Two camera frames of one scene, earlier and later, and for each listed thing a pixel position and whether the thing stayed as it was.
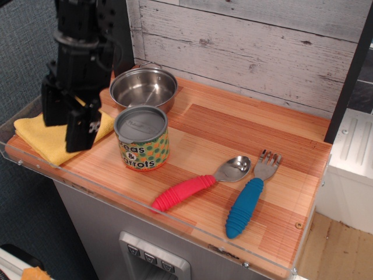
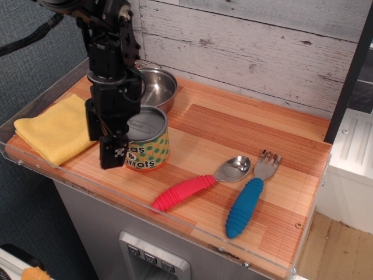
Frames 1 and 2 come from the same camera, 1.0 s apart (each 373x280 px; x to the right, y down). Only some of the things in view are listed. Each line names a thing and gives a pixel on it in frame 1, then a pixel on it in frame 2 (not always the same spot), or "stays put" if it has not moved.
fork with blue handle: x=245 y=204 stays put
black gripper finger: x=81 y=128 → x=113 y=150
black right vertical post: x=365 y=41 stays put
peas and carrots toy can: x=143 y=135 stays put
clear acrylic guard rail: x=157 y=213 stays put
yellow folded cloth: x=49 y=142 stays put
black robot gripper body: x=83 y=71 → x=116 y=99
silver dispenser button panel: x=145 y=260 stays put
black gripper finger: x=56 y=104 → x=94 y=120
